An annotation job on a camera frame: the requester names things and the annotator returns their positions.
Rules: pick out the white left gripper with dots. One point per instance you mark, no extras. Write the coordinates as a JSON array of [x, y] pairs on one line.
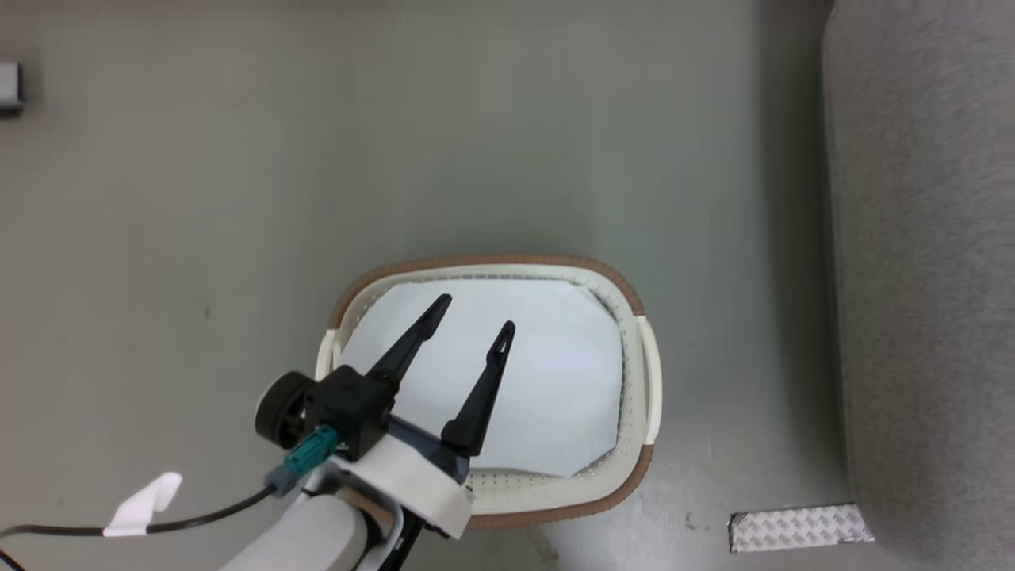
[[412, 480]]

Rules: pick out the pale sheet lining basket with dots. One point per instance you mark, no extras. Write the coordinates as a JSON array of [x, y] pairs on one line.
[[555, 373]]

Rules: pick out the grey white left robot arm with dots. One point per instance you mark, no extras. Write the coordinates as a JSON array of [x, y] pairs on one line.
[[309, 535]]

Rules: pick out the grey fabric sofa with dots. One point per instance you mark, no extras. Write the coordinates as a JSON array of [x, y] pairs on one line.
[[928, 277]]

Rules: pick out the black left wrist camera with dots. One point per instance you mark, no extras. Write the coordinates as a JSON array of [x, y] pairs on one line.
[[345, 404]]

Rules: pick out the white perforated laundry basket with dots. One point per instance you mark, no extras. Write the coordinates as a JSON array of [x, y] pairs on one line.
[[638, 381]]

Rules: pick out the metal tread plate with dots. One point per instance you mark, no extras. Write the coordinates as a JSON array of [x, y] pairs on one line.
[[801, 528]]

